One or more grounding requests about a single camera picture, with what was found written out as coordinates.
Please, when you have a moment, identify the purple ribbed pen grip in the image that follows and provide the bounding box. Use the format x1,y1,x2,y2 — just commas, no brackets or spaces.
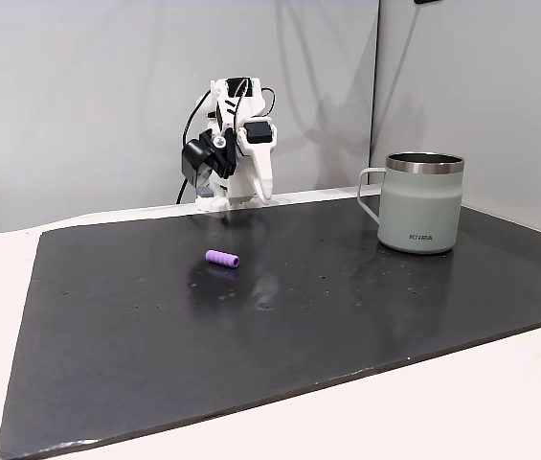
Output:
205,248,241,270

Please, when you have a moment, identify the grey-green steel mug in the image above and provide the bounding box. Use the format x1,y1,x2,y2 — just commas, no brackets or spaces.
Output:
357,151,466,256

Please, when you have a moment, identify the black table mat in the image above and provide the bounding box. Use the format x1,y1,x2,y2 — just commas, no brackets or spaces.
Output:
0,193,541,460

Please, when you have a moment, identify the short black looped cable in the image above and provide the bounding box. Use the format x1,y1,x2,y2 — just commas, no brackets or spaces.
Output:
259,85,278,116

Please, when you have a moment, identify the black camera box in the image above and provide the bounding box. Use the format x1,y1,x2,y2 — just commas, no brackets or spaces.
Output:
180,129,238,187

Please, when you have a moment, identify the long black camera cable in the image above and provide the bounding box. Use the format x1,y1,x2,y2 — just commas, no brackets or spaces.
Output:
175,93,212,206

